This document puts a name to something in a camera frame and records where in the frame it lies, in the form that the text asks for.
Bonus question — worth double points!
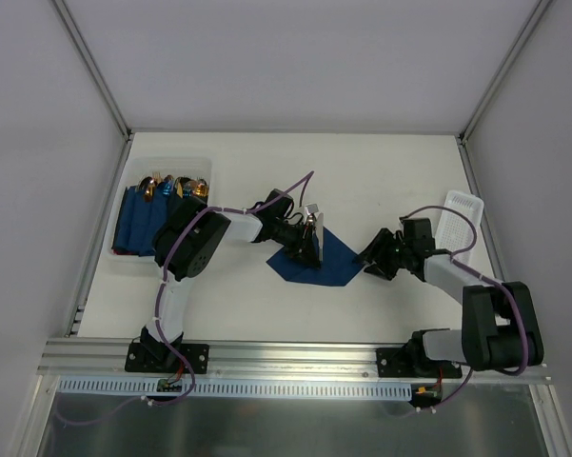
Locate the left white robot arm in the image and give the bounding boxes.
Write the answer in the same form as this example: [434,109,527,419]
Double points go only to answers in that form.
[126,189,325,372]

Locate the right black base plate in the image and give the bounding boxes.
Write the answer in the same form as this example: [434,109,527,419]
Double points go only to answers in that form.
[375,344,463,379]

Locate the dark blue rolled napkin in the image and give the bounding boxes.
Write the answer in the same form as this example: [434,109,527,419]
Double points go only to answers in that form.
[111,183,168,257]

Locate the gold spoon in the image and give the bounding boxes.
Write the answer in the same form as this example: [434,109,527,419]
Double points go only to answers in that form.
[190,178,209,199]

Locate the large white plastic basket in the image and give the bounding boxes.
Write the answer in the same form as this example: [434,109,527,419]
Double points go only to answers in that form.
[103,155,213,265]

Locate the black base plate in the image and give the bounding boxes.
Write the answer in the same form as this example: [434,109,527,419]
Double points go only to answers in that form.
[124,342,209,374]
[375,344,463,379]

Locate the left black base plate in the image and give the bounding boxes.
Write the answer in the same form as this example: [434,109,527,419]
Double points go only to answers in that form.
[124,342,209,374]

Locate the small white plastic tray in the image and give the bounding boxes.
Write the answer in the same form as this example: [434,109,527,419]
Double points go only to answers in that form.
[435,190,484,251]

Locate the blue paper napkin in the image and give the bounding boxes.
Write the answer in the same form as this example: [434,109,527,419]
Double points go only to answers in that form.
[266,228,363,287]

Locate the white slotted cable duct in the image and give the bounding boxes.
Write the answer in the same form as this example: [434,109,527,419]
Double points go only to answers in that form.
[57,376,413,402]

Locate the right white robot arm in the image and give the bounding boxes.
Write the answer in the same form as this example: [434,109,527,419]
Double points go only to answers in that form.
[355,218,544,377]

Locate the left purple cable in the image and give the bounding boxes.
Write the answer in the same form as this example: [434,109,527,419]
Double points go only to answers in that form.
[151,169,316,406]

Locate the blue iridescent fork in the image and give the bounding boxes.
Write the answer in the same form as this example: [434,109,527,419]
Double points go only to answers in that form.
[158,175,175,200]

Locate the aluminium rail frame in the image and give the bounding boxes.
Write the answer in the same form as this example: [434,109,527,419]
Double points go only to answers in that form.
[36,336,553,387]

